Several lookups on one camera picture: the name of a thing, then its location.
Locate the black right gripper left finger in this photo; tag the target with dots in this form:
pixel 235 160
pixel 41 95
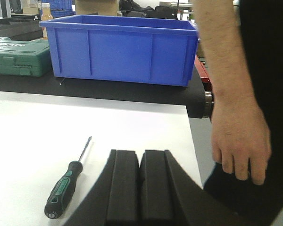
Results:
pixel 123 197

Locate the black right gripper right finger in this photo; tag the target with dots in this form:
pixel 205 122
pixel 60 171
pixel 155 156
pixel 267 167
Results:
pixel 156 202

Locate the green black screwdriver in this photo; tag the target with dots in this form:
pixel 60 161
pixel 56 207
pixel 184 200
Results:
pixel 64 189

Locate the person's bare forearm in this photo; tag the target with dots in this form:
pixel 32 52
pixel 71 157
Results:
pixel 222 44

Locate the person's bare hand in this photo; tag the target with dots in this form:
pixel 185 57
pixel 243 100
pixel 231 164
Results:
pixel 240 137

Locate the black conveyor belt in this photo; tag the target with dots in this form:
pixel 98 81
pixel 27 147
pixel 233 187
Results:
pixel 198 102

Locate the large blue plastic bin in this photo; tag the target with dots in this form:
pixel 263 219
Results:
pixel 128 49

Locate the green SATA tool case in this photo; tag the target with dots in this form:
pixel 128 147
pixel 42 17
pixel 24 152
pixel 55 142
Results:
pixel 24 58

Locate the orange juice bottle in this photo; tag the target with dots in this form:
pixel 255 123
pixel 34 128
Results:
pixel 46 15

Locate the red conveyor end bracket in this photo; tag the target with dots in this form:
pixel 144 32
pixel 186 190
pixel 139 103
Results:
pixel 204 76

